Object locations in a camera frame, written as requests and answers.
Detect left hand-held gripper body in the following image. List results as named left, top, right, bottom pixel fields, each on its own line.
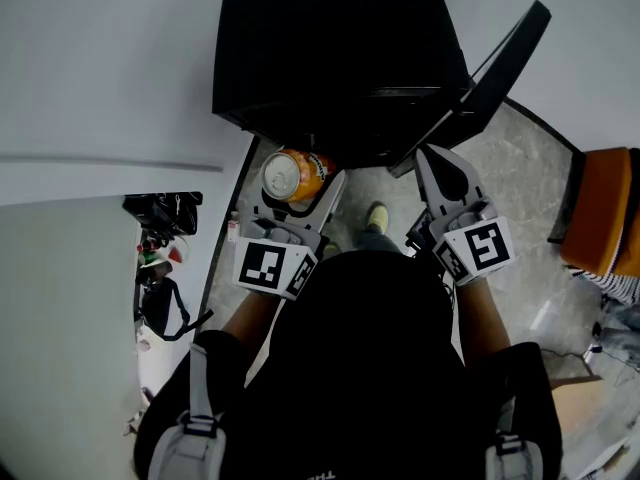
left=231, top=206, right=324, bottom=302

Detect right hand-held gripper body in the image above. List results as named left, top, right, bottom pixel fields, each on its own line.
left=427, top=196, right=517, bottom=287

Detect orange drink can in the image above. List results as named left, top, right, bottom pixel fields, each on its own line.
left=259, top=148, right=338, bottom=205

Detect black mini fridge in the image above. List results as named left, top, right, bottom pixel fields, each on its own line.
left=211, top=0, right=553, bottom=180

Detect person's right forearm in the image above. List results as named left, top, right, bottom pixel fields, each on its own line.
left=455, top=277, right=513, bottom=367

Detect person's left forearm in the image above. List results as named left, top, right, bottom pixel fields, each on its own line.
left=219, top=289, right=282, bottom=355

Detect person's right yellow shoe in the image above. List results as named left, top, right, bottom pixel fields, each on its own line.
left=365, top=201, right=391, bottom=234

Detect small black display device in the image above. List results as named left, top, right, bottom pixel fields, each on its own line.
left=404, top=207, right=442, bottom=265

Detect person's blue jeans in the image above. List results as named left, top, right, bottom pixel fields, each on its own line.
left=322, top=224, right=404, bottom=260

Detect dark bottle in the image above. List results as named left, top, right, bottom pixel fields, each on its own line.
left=136, top=262, right=174, bottom=285

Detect orange chair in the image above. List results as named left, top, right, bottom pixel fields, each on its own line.
left=546, top=146, right=640, bottom=277

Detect person's black shirt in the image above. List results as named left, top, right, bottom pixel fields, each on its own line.
left=133, top=249, right=564, bottom=480

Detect black white striped garment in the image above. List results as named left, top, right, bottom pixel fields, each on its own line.
left=564, top=262, right=640, bottom=306

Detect cardboard sheet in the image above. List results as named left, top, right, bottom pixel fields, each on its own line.
left=549, top=374, right=632, bottom=469

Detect grey left backpack strap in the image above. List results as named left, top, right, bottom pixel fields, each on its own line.
left=146, top=341, right=228, bottom=480

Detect grey backpack strap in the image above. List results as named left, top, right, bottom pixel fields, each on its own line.
left=146, top=341, right=228, bottom=480
left=483, top=397, right=546, bottom=480

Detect grey right backpack strap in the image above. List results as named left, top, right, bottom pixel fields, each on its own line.
left=483, top=397, right=546, bottom=480

